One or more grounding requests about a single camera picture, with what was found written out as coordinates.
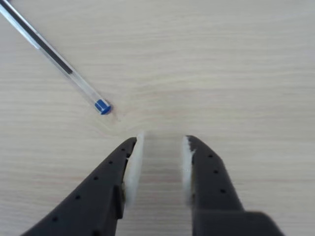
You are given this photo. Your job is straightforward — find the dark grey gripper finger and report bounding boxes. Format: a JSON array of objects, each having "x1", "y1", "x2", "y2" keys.
[
  {"x1": 19, "y1": 131, "x2": 146, "y2": 236},
  {"x1": 181, "y1": 134, "x2": 284, "y2": 236}
]

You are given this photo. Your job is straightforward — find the clear ballpoint pen blue plug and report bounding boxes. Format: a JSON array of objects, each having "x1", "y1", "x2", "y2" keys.
[{"x1": 0, "y1": 0, "x2": 112, "y2": 116}]

